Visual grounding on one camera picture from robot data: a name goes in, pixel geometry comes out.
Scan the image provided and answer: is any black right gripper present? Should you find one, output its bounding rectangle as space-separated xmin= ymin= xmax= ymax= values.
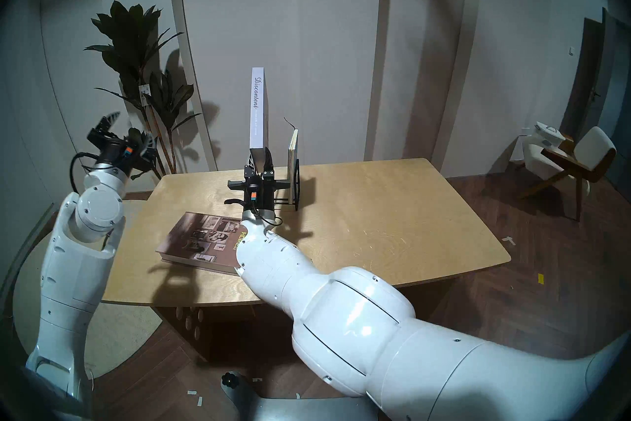
xmin=227 ymin=147 xmax=291 ymax=218

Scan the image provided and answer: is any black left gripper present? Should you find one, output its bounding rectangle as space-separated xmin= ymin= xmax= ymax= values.
xmin=87 ymin=112 xmax=158 ymax=174

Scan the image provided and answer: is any grey Discontent book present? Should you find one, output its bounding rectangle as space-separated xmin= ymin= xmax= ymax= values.
xmin=249 ymin=67 xmax=269 ymax=150

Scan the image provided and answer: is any large brown Homes book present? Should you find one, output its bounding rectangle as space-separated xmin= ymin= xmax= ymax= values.
xmin=155 ymin=211 xmax=247 ymax=276

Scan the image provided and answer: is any thin yellow book with ribbon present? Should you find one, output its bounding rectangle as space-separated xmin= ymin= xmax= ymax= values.
xmin=284 ymin=118 xmax=300 ymax=169

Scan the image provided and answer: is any tall green potted plant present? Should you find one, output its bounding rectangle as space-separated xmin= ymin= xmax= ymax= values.
xmin=84 ymin=1 xmax=203 ymax=181

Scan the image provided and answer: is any round beige rug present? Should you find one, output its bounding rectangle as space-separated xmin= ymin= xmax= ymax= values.
xmin=12 ymin=200 xmax=163 ymax=379

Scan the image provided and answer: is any white object on armchair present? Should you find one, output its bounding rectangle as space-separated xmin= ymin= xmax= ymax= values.
xmin=535 ymin=122 xmax=566 ymax=149

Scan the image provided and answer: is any white wooden armchair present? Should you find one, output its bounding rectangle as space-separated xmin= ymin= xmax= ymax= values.
xmin=515 ymin=127 xmax=617 ymax=221

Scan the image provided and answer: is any dark door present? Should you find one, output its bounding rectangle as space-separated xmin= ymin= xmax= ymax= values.
xmin=562 ymin=7 xmax=631 ymax=203

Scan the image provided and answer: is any black wire book rack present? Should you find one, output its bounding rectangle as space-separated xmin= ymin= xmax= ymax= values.
xmin=273 ymin=161 xmax=302 ymax=212

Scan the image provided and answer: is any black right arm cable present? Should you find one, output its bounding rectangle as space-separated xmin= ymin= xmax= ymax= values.
xmin=224 ymin=198 xmax=284 ymax=228

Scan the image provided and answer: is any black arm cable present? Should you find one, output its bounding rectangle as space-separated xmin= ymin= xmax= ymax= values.
xmin=224 ymin=198 xmax=284 ymax=228
xmin=69 ymin=152 xmax=99 ymax=194

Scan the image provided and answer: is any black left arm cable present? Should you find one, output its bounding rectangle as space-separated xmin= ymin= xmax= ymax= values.
xmin=69 ymin=152 xmax=99 ymax=194

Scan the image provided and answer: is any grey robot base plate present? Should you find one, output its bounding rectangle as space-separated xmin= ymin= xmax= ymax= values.
xmin=220 ymin=371 xmax=380 ymax=421

